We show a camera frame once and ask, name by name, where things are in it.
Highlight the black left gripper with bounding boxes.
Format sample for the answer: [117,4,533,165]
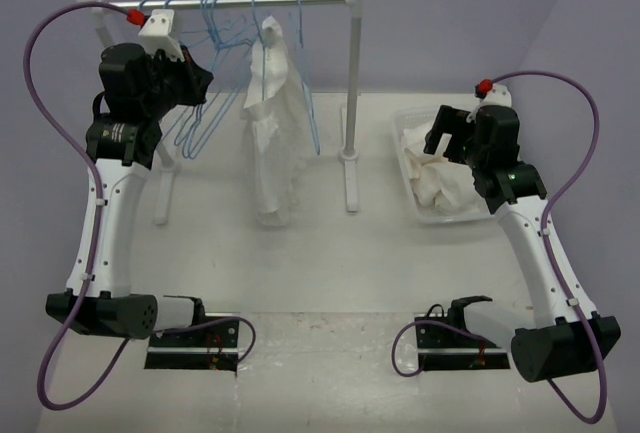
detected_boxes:
[142,43,213,118]

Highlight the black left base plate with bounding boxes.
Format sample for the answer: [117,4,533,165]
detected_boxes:
[144,320,240,373]

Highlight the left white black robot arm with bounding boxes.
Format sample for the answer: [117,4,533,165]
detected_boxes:
[45,43,213,339]

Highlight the white hanging skirt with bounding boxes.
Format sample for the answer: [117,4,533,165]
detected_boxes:
[242,16,313,227]

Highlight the white right rack post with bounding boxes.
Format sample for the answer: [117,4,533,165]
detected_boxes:
[339,0,364,214]

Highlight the light blue skirt hanger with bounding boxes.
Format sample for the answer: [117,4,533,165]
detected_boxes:
[250,0,282,54]

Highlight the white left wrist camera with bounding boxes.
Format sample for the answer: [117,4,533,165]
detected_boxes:
[138,9,184,61]

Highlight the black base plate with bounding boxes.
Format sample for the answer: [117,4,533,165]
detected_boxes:
[414,325,510,372]
[144,320,240,373]

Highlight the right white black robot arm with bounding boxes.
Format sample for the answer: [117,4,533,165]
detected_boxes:
[424,105,621,383]

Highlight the white skirt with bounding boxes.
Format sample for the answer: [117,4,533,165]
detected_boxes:
[242,16,313,227]
[400,121,481,216]

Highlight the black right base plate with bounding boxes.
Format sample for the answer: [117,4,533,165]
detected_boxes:
[414,325,510,372]

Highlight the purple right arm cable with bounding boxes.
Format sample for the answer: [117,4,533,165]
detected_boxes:
[390,70,611,427]

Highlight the white perforated plastic basket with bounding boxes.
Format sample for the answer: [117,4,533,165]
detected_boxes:
[391,107,491,225]

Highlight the silver clothes rack rail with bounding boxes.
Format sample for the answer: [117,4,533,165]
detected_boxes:
[112,0,350,11]

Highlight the light blue hangers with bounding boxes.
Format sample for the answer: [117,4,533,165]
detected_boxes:
[137,0,261,160]

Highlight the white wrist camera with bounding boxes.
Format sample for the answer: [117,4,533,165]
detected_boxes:
[475,79,513,108]
[138,9,184,61]

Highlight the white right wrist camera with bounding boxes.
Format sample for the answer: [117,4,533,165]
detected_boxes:
[475,79,513,108]

